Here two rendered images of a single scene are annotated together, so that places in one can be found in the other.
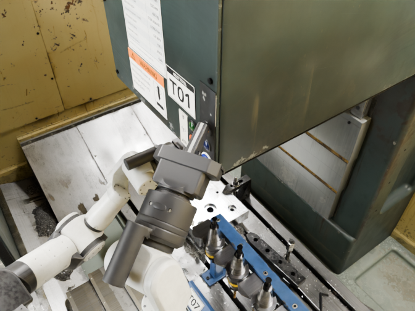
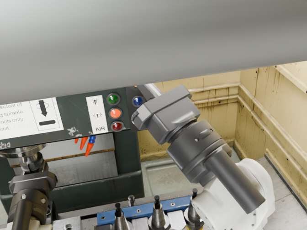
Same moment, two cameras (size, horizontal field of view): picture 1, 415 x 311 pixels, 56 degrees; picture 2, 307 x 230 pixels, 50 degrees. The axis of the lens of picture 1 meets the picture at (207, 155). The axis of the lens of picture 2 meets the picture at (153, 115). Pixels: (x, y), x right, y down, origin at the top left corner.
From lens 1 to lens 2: 0.57 m
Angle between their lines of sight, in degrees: 50
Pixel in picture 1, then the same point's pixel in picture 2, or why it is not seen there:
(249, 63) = not seen: hidden behind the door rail
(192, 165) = (178, 96)
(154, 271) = (257, 168)
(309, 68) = not seen: hidden behind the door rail
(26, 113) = not seen: outside the picture
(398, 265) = (156, 172)
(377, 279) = (159, 188)
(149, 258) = (243, 167)
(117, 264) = (249, 185)
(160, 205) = (206, 131)
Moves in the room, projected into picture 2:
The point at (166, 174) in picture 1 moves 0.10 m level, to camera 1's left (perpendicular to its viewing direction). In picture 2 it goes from (172, 118) to (146, 156)
